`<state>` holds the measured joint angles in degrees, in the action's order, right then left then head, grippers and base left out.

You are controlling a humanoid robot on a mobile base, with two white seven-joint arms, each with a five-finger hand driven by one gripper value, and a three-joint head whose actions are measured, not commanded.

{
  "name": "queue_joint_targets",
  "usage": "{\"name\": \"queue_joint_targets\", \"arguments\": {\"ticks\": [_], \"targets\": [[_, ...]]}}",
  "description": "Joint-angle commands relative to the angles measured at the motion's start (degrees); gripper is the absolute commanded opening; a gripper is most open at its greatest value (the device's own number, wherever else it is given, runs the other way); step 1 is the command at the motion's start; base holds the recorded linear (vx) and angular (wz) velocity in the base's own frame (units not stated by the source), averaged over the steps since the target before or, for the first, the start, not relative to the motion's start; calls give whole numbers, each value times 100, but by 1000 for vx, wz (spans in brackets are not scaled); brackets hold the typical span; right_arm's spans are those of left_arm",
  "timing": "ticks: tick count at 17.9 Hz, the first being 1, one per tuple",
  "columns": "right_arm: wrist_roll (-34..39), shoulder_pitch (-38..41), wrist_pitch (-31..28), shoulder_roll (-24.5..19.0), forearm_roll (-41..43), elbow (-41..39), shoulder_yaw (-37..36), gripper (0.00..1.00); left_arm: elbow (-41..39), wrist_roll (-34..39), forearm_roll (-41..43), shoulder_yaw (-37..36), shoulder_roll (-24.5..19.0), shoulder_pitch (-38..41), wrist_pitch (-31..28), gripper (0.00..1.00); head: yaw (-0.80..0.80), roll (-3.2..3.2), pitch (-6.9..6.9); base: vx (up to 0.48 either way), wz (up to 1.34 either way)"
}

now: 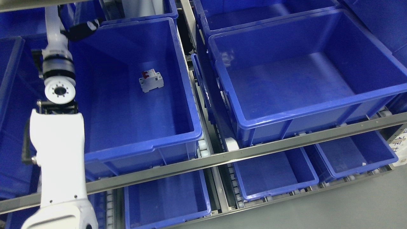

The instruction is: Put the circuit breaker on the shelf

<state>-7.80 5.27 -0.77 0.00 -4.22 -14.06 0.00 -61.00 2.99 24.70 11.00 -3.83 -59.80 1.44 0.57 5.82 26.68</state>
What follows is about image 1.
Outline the lower blue bin left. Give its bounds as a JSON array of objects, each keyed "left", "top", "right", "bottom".
[{"left": 124, "top": 170, "right": 211, "bottom": 229}]

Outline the lower blue bin middle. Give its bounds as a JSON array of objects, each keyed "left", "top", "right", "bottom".
[{"left": 233, "top": 147, "right": 319, "bottom": 202}]

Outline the blue bin top middle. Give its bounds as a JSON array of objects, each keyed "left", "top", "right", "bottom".
[{"left": 60, "top": 0, "right": 178, "bottom": 29}]

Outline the large blue bin left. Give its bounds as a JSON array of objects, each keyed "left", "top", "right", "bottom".
[{"left": 69, "top": 18, "right": 203, "bottom": 181}]

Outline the grey red circuit breaker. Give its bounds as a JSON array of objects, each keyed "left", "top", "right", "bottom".
[{"left": 139, "top": 69, "right": 164, "bottom": 93}]

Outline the large blue bin right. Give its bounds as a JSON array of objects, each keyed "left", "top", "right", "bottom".
[{"left": 208, "top": 9, "right": 407, "bottom": 148}]

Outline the blue bin far left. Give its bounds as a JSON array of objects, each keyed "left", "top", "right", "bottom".
[{"left": 0, "top": 36, "right": 45, "bottom": 200}]

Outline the large blue bin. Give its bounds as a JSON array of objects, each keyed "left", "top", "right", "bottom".
[
  {"left": 69, "top": 18, "right": 203, "bottom": 181},
  {"left": 208, "top": 9, "right": 407, "bottom": 148}
]

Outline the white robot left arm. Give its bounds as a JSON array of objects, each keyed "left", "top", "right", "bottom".
[{"left": 22, "top": 5, "right": 98, "bottom": 229}]

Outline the blue bin top right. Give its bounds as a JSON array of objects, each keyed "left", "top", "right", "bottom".
[{"left": 193, "top": 0, "right": 347, "bottom": 48}]

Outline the lower blue bin right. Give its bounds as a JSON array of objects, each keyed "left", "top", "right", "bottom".
[{"left": 304, "top": 130, "right": 398, "bottom": 183}]

